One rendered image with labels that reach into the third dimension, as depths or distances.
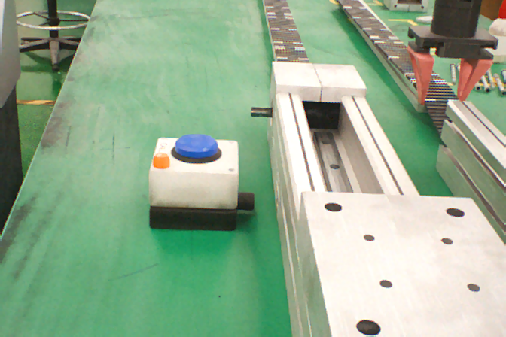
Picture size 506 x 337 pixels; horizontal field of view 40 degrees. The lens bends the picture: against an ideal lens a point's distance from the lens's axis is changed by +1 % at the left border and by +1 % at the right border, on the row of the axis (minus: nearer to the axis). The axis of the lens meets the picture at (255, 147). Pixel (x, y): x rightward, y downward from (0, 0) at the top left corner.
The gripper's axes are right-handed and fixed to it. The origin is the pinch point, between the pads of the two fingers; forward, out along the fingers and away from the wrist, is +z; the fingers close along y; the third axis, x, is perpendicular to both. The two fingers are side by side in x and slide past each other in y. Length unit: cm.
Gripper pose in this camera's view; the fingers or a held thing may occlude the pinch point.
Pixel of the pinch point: (440, 98)
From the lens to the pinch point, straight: 97.4
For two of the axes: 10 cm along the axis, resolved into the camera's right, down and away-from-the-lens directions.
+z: -0.5, 9.2, 3.9
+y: 10.0, 0.4, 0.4
